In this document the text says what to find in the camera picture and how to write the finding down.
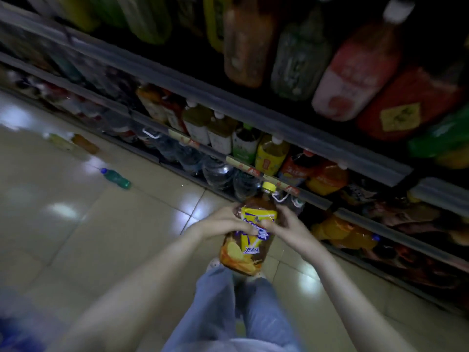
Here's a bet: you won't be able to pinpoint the orange tea bottle white cap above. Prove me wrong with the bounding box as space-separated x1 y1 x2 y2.
70 133 100 155

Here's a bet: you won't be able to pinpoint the yellow-green bottle arrow label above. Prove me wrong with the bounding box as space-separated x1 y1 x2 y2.
43 132 80 153

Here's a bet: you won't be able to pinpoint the dark bottle yellow cap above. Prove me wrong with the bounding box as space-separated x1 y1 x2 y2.
219 181 279 277

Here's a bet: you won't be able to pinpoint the person's left forearm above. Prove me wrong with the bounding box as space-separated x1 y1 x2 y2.
47 227 206 352

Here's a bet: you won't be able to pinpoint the person's right forearm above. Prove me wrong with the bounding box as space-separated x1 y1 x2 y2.
307 245 417 352

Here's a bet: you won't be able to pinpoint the person's left hand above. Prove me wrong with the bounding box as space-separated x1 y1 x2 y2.
189 203 259 241

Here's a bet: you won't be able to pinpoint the large dark plum drink bottle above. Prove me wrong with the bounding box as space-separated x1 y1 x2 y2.
357 64 466 142

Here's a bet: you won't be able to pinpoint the blue-capped green bottle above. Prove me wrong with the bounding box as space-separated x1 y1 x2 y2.
101 167 132 190

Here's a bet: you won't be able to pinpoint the yellow red price label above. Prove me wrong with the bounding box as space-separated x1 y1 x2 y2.
225 155 301 197
168 129 201 150

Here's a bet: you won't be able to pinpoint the pack of orange soda bottles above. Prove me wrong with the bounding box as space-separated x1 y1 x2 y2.
311 214 382 252

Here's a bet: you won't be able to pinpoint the green soda bottle yellow cap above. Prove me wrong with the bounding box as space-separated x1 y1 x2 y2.
408 104 469 160

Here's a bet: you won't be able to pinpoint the person's grey trousers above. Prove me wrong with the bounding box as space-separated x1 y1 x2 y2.
163 265 305 352

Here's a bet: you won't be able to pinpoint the olive tea bottle white cap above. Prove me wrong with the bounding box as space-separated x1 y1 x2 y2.
208 111 239 155
182 100 213 146

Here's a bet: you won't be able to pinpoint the person's right hand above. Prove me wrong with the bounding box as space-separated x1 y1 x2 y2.
260 205 323 259

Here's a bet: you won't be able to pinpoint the row of tea juice bottles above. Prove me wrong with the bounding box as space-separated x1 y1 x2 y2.
21 0 469 171

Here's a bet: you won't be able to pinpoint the green-capped dark bottle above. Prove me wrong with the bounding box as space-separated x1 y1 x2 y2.
231 124 263 165

